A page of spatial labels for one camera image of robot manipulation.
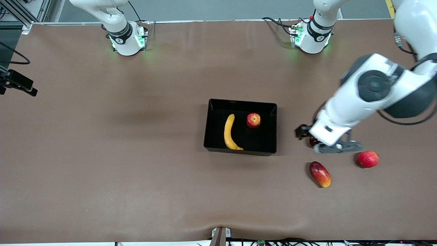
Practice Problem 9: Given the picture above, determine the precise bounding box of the black plastic box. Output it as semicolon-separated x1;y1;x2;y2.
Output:
203;98;278;156

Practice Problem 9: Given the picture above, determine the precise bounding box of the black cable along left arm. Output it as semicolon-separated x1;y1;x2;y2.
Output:
311;32;437;126

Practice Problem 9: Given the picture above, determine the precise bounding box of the yellow banana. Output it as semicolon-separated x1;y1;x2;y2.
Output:
224;114;244;151

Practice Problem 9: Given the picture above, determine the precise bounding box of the large red apple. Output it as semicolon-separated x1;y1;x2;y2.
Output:
357;151;380;168

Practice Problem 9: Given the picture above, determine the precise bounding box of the aluminium frame profile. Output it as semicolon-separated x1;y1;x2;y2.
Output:
0;0;46;32

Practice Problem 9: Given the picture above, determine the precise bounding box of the leatherette table mat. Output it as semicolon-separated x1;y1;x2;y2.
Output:
0;19;437;244

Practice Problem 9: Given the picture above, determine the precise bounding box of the black cable at arm base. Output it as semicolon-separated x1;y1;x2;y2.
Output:
128;0;148;24
262;16;295;35

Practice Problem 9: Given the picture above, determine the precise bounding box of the red yellow mango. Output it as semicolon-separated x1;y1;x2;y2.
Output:
309;161;332;188

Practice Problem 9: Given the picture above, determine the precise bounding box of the black cable at right arm base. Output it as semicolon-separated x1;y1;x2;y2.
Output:
128;0;148;24

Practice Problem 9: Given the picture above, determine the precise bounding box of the black cable at left arm base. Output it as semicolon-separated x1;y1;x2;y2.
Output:
262;16;295;35

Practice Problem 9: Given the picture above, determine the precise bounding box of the small red yellow apple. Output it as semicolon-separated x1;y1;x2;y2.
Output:
246;112;261;129

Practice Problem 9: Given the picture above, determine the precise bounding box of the metal table clamp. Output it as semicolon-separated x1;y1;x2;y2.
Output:
211;227;232;246

